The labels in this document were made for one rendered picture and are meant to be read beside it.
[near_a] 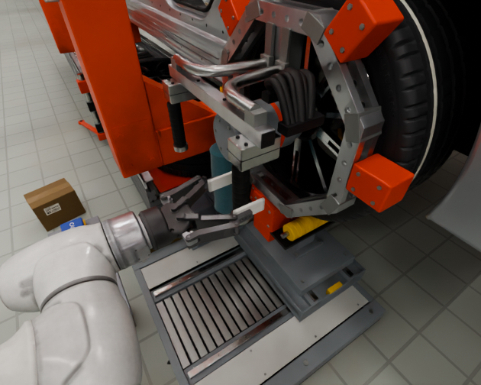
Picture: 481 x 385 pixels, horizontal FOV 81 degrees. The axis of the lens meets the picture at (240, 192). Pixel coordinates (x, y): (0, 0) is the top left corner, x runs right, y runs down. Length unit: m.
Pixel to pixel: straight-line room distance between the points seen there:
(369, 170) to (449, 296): 1.15
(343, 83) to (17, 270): 0.61
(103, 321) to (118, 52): 0.79
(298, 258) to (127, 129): 0.83
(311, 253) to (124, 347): 0.97
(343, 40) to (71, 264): 0.56
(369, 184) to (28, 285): 0.59
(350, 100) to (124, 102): 0.74
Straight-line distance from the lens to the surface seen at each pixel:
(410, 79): 0.63
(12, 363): 0.42
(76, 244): 0.50
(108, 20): 1.00
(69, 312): 0.43
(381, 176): 0.60
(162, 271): 1.41
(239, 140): 0.52
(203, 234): 0.50
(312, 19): 0.63
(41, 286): 0.49
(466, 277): 1.80
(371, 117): 0.60
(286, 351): 1.22
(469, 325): 1.65
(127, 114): 1.08
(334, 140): 0.79
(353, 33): 0.57
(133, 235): 0.50
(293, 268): 1.21
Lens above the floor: 1.22
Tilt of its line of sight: 42 degrees down
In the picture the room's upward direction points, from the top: straight up
